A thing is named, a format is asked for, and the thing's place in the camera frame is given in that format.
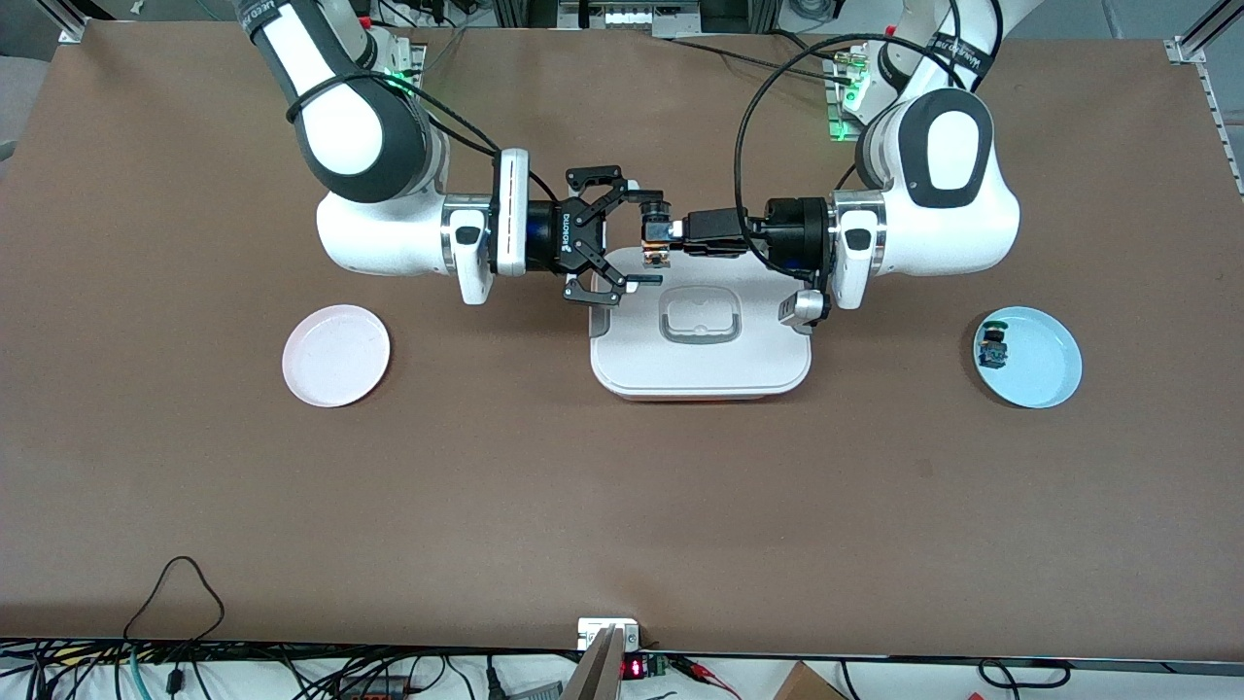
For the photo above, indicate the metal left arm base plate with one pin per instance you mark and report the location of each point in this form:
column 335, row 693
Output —
column 834, row 97

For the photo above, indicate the white lidded lunch box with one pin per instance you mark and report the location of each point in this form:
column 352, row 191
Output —
column 700, row 369

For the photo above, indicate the orange push-button switch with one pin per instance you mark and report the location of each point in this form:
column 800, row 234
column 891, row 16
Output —
column 656, row 233

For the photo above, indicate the grey aluminium pole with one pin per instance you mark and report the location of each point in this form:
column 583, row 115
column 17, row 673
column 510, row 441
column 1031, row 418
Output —
column 595, row 671

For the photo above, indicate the aluminium corner profile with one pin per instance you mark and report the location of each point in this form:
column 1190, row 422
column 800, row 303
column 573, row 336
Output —
column 73, row 21
column 1200, row 37

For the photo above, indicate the green push-button switch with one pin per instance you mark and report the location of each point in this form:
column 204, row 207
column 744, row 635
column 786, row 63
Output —
column 993, row 350

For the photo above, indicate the red digit display module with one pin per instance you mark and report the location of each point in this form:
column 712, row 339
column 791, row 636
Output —
column 637, row 667

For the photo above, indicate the red black test leads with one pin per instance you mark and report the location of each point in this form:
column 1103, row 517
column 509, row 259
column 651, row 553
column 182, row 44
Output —
column 705, row 674

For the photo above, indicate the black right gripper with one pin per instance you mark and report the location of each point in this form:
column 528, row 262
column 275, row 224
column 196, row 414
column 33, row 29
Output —
column 550, row 237

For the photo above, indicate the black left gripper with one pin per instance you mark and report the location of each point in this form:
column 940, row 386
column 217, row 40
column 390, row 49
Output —
column 789, row 230

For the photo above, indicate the perforated metal rail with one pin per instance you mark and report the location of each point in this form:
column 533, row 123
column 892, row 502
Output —
column 1225, row 126

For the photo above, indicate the brown cardboard piece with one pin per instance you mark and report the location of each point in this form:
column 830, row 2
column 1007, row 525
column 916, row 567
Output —
column 807, row 685

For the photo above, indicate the pink round plate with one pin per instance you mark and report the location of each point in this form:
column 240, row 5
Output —
column 335, row 355

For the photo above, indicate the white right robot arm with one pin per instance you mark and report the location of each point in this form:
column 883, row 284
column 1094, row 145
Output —
column 350, row 136

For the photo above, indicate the light blue round plate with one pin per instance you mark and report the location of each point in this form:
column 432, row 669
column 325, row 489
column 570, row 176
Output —
column 1045, row 365

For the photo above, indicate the aluminium frame with label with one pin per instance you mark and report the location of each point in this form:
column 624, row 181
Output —
column 627, row 17

